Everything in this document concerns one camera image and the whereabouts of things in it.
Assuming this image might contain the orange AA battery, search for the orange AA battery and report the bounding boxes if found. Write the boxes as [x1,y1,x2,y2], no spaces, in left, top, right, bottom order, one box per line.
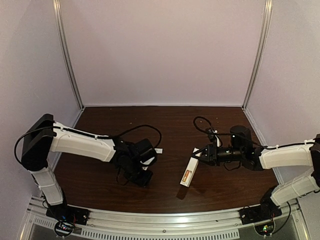
[182,170,192,183]

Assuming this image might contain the white remote battery cover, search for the white remote battery cover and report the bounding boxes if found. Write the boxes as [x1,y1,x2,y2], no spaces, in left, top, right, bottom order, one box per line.
[154,148,163,154]

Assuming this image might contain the white remote control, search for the white remote control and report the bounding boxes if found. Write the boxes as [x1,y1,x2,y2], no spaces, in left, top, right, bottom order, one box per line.
[180,157,199,188]

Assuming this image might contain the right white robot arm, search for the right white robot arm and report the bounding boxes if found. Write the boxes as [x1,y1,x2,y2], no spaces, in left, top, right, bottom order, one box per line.
[192,125,320,218]

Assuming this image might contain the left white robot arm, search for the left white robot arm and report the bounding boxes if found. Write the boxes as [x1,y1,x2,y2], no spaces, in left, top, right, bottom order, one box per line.
[15,113,158,221]

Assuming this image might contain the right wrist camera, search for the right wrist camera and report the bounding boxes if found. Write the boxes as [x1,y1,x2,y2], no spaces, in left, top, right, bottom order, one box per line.
[206,128,222,147]

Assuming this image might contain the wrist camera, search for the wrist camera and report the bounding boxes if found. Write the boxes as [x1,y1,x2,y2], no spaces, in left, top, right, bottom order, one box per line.
[206,128,222,147]
[139,147,157,167]

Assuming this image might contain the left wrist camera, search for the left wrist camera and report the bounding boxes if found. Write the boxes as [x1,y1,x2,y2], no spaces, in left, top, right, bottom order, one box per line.
[139,147,157,167]

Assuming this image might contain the right black camera cable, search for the right black camera cable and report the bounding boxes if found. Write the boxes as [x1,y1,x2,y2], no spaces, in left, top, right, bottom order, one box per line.
[193,115,316,151]

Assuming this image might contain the black camera cable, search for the black camera cable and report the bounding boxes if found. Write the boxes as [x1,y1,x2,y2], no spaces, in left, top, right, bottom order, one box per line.
[193,115,316,151]
[13,124,162,173]

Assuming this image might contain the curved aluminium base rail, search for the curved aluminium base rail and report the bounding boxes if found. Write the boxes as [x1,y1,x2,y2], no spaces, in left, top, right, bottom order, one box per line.
[24,197,306,240]

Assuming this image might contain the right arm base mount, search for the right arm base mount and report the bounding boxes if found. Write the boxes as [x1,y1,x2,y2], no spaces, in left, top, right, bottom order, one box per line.
[238,204,282,237]

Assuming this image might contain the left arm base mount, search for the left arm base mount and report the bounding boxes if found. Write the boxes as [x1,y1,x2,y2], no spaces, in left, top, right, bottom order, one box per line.
[46,204,90,238]

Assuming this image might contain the left black camera cable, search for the left black camera cable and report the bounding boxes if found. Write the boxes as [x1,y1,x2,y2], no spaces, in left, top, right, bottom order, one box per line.
[13,124,162,173]

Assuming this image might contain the right aluminium frame post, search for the right aluminium frame post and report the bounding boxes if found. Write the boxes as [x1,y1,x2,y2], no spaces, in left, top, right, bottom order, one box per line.
[242,0,273,111]

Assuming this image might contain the aluminium frame post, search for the aluminium frame post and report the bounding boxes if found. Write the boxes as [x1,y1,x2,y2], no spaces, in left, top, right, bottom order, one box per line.
[52,0,85,110]
[242,0,273,111]

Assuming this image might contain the left aluminium frame post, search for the left aluminium frame post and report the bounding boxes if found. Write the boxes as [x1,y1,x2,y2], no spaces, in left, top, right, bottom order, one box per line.
[52,0,85,110]

